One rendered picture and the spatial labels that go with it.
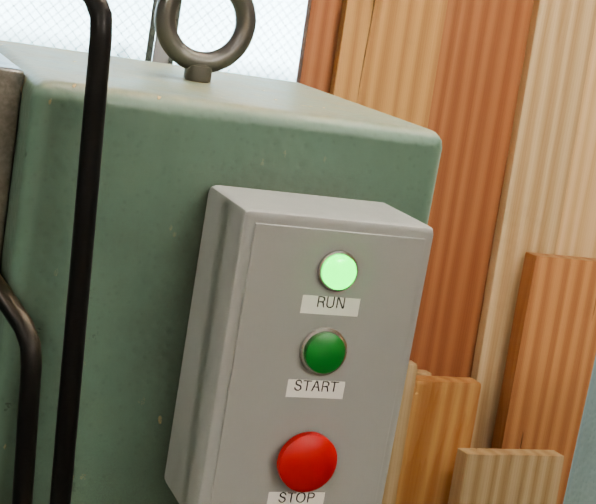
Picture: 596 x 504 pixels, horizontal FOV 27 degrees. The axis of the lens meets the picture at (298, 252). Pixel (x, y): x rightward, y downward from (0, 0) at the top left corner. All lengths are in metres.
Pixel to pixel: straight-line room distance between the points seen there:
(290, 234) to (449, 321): 1.63
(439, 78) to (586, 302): 0.47
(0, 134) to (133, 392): 0.15
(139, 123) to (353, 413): 0.18
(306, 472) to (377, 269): 0.10
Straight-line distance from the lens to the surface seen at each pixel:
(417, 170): 0.67
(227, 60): 0.73
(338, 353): 0.60
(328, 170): 0.65
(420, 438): 2.08
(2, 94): 0.64
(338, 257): 0.59
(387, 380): 0.62
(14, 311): 0.61
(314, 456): 0.61
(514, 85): 2.19
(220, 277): 0.60
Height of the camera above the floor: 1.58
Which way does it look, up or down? 12 degrees down
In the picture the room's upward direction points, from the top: 10 degrees clockwise
